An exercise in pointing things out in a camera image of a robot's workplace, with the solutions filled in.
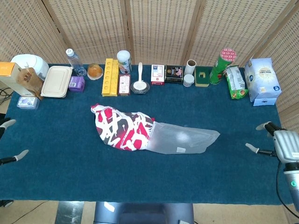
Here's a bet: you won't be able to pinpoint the clear plastic water bottle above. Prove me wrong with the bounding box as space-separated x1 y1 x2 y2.
65 48 87 77

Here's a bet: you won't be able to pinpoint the orange white carton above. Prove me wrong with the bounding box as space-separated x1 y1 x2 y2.
0 61 31 97

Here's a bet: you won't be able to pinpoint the black printed box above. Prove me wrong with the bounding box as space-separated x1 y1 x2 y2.
164 65 184 84

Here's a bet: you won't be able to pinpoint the yellow plastic egg tray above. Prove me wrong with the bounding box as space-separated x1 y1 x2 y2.
101 58 119 97

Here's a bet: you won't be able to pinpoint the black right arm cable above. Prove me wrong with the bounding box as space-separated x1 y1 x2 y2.
275 161 299 220

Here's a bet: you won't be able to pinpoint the white green printed canister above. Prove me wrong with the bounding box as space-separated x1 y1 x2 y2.
116 50 132 75

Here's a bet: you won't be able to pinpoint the white rounded kitchen appliance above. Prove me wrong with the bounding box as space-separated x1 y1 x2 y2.
11 54 50 81

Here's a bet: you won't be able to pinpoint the grey metal floor plate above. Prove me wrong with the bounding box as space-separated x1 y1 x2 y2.
55 201 85 224

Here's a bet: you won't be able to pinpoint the white cardboard box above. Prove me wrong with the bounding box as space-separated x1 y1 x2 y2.
253 97 278 107

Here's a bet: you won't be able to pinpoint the brown paper pouch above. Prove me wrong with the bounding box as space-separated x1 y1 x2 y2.
16 67 45 100

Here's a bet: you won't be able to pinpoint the clear box with blue label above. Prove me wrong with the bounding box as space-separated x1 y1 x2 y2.
16 96 40 110

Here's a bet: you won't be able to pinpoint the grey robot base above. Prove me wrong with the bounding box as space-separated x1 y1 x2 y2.
93 201 194 224

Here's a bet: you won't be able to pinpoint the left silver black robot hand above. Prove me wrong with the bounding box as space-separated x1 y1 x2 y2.
0 118 29 166

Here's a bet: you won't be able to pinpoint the beige lidded lunch box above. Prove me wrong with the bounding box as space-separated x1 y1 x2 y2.
40 65 73 98

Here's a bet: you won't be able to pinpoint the red white black patterned clothes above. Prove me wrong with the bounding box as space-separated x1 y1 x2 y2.
91 103 156 152

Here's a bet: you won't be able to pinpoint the maroon pink flat box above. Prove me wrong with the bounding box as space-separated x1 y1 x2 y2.
118 74 131 96

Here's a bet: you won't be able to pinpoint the green white snack bag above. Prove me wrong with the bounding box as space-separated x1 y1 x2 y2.
224 65 249 100

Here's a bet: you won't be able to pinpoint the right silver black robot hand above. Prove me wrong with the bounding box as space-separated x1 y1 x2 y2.
245 120 299 164

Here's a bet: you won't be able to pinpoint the orange jelly cup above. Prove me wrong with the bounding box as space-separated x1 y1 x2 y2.
87 63 104 81

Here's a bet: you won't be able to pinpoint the green yellow sponge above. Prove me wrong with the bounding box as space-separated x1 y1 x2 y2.
194 66 210 87

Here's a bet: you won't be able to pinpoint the woven folding screen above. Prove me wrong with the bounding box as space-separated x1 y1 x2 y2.
0 0 299 159

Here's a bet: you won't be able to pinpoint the white paper roll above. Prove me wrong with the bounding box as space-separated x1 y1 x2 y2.
184 59 196 77

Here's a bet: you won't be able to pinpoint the white round jar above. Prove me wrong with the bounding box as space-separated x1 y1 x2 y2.
183 74 195 87

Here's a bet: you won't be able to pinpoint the green chips can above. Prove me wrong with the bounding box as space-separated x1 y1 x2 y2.
209 48 237 85

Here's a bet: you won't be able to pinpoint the small purple box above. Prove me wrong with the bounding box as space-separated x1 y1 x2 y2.
68 76 85 93

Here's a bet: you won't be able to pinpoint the dark patterned bowl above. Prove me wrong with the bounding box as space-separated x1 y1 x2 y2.
130 80 150 95

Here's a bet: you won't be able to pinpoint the white rice spoon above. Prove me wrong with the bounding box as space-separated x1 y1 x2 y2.
132 62 146 91

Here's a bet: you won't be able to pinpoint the red white small box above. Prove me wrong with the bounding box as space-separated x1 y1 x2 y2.
150 64 165 86

